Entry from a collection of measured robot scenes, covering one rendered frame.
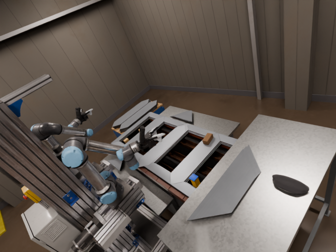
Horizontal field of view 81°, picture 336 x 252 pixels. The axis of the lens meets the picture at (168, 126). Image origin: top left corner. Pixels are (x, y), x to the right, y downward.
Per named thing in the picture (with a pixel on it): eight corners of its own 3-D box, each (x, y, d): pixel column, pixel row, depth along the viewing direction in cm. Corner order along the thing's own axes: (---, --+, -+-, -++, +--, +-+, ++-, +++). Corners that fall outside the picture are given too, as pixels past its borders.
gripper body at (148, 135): (154, 140, 143) (140, 148, 142) (149, 130, 140) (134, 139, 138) (157, 144, 137) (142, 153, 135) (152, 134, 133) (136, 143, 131)
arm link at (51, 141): (76, 170, 191) (36, 128, 160) (65, 171, 197) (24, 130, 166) (83, 161, 199) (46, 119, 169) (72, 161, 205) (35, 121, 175)
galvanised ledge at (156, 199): (112, 153, 278) (111, 152, 277) (174, 200, 184) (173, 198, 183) (101, 163, 270) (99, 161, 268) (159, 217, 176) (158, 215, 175)
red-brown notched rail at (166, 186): (112, 146, 271) (109, 143, 267) (204, 211, 154) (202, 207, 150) (109, 148, 269) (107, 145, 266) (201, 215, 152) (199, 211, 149)
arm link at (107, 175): (115, 176, 165) (107, 166, 157) (118, 187, 154) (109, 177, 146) (102, 184, 163) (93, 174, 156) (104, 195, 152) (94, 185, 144)
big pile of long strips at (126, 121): (147, 100, 341) (146, 97, 338) (162, 103, 312) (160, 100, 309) (111, 128, 308) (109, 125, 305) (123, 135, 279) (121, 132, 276)
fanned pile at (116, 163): (114, 155, 269) (113, 153, 267) (128, 165, 241) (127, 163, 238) (107, 161, 264) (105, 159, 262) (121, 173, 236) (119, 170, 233)
